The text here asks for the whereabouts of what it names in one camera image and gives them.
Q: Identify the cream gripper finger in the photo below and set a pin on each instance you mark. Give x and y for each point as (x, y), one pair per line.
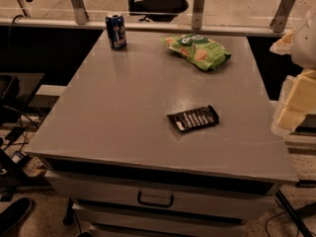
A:
(301, 97)
(289, 119)

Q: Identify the green rice chip bag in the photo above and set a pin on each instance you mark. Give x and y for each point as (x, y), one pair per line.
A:
(205, 53)

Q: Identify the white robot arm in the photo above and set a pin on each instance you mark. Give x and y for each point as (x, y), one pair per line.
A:
(300, 43)

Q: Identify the black rxbar chocolate bar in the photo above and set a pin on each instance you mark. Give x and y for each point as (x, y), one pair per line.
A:
(198, 118)

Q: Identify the black office chair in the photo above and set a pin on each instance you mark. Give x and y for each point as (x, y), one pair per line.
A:
(157, 10)

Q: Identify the grey drawer cabinet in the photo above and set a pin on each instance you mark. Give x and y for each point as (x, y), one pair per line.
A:
(110, 206)

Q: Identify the blue soda can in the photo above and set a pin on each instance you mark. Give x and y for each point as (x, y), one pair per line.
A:
(116, 31)

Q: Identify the black bin at left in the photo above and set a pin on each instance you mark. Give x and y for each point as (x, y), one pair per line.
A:
(9, 89)

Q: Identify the black shoe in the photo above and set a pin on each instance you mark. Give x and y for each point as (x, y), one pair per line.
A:
(15, 213)

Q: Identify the metal railing post right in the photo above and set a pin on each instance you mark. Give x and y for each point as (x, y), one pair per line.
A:
(279, 21)

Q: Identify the metal railing post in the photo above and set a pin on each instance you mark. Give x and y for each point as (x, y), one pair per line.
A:
(279, 21)
(80, 14)
(197, 14)

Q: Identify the metal railing post middle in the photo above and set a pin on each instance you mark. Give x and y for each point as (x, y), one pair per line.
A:
(197, 14)

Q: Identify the black drawer handle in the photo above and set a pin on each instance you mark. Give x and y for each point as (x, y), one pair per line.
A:
(154, 201)

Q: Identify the metal railing post left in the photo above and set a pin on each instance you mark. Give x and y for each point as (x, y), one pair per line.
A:
(80, 14)

